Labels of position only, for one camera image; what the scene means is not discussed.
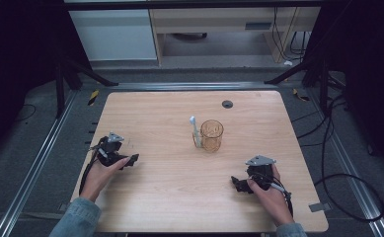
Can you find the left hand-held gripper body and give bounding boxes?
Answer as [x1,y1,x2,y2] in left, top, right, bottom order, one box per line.
[90,130,128,168]

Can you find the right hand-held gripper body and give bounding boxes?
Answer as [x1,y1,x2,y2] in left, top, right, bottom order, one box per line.
[244,154,278,193]

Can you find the amber transparent cup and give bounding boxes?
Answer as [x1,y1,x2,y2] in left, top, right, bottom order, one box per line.
[192,118,225,154]

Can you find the light blue toothbrush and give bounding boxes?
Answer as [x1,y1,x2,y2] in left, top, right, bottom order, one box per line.
[189,115,202,149]

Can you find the person's left hand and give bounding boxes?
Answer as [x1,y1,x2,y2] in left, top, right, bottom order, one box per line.
[79,155,132,203]

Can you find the person's right hand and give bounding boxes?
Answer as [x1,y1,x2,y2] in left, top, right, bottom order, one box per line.
[246,163,295,228]

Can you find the yellow black tape piece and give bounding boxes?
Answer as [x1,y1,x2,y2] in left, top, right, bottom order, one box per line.
[291,87,311,103]
[87,89,101,107]

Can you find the black stand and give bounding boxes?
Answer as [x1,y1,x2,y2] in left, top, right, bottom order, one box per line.
[54,56,119,119]
[264,53,333,115]

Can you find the white cabinet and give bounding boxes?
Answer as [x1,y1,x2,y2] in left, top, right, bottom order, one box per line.
[66,8,158,62]

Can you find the left hand-held gripper cable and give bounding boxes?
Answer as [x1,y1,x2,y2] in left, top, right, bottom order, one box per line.
[78,148,101,196]

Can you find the hand-held gripper cable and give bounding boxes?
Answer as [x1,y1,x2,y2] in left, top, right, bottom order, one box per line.
[78,148,101,196]
[269,182,295,218]

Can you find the right hand-held gripper cable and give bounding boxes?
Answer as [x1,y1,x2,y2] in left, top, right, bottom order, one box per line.
[269,182,295,218]

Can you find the long black floor cable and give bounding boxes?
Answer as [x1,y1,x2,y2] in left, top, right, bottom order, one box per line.
[290,93,384,223]

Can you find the metal floor rail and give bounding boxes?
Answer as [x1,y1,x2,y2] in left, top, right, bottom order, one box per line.
[0,90,79,237]
[307,92,384,237]
[113,81,280,92]

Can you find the thin black floor cable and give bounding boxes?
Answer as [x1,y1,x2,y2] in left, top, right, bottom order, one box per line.
[14,103,38,123]

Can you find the black hanging cables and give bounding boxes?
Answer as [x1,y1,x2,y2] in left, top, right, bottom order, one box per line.
[270,6,310,62]

